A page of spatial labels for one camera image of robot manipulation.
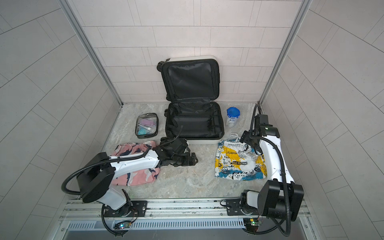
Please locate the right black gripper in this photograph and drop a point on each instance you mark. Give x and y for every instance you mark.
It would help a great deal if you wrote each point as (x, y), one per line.
(246, 136)

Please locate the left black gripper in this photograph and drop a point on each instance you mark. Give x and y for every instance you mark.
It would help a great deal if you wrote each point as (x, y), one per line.
(188, 162)

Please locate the yellow blue print shorts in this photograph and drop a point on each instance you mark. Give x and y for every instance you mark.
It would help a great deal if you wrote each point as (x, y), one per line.
(239, 162)

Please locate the clear container blue lid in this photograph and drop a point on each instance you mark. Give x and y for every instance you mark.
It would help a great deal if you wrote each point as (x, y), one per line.
(233, 115)

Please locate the pink shark print shorts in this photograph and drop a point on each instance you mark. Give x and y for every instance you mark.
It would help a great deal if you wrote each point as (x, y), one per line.
(138, 177)

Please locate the clear black-trimmed toiletry bag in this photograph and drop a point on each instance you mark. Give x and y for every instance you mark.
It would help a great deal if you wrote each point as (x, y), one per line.
(147, 126)

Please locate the white black-lined carry-on suitcase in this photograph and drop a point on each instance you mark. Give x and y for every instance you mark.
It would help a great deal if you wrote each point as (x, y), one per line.
(192, 86)

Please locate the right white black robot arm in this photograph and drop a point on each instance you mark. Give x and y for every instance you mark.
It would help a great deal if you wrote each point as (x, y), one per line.
(278, 203)

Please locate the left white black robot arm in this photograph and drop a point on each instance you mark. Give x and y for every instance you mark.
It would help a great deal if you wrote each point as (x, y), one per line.
(93, 183)

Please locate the right green circuit board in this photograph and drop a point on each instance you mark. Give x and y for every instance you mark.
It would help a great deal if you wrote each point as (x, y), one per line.
(252, 225)

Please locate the green circuit board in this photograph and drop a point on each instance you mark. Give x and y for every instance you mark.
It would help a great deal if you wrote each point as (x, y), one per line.
(252, 225)
(122, 225)

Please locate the left green circuit board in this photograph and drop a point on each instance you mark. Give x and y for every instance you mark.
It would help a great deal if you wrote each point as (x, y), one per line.
(122, 225)

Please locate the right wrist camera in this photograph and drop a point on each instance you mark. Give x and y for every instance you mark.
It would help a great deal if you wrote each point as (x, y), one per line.
(261, 120)

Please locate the aluminium mounting rail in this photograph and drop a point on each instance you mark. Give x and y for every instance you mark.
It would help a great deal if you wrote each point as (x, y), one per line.
(156, 209)

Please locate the right aluminium corner post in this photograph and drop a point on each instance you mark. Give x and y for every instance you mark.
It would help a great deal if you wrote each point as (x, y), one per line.
(288, 42)

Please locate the aluminium corner post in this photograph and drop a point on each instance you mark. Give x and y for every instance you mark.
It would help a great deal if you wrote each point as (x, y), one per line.
(288, 42)
(88, 47)

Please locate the left aluminium corner post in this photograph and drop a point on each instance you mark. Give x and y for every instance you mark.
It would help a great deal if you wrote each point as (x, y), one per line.
(88, 47)

